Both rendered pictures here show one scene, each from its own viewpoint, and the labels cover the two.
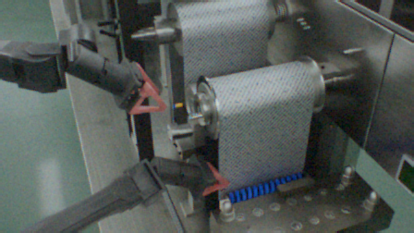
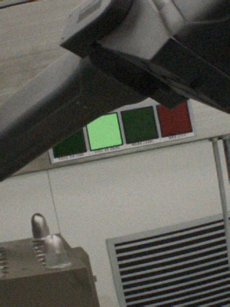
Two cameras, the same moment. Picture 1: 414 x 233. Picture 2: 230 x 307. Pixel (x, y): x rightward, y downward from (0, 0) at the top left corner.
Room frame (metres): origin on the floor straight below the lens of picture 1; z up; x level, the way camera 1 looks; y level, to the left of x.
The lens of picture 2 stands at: (0.25, 1.01, 1.22)
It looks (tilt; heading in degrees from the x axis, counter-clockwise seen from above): 3 degrees down; 282
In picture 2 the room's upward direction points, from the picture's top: 10 degrees counter-clockwise
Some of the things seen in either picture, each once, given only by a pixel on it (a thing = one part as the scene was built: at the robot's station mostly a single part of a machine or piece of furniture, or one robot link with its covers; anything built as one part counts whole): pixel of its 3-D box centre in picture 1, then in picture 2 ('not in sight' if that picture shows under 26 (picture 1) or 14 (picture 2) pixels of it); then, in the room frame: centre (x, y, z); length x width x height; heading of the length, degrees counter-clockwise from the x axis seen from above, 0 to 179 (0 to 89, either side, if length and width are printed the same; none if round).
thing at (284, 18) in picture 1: (274, 13); not in sight; (1.14, -0.19, 1.34); 0.07 x 0.07 x 0.07; 20
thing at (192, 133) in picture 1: (190, 167); not in sight; (0.82, 0.05, 1.05); 0.06 x 0.05 x 0.31; 110
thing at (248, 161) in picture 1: (263, 159); not in sight; (0.79, -0.14, 1.10); 0.23 x 0.01 x 0.18; 110
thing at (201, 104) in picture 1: (202, 108); not in sight; (0.80, 0.01, 1.25); 0.07 x 0.02 x 0.07; 20
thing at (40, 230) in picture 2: (372, 198); (39, 225); (0.70, -0.38, 1.05); 0.04 x 0.04 x 0.04
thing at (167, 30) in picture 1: (165, 30); not in sight; (1.03, 0.10, 1.34); 0.06 x 0.06 x 0.06; 20
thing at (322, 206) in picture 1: (300, 219); (25, 273); (0.69, -0.22, 1.00); 0.40 x 0.16 x 0.06; 110
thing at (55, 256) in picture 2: not in sight; (54, 251); (0.59, -0.08, 1.05); 0.04 x 0.04 x 0.04
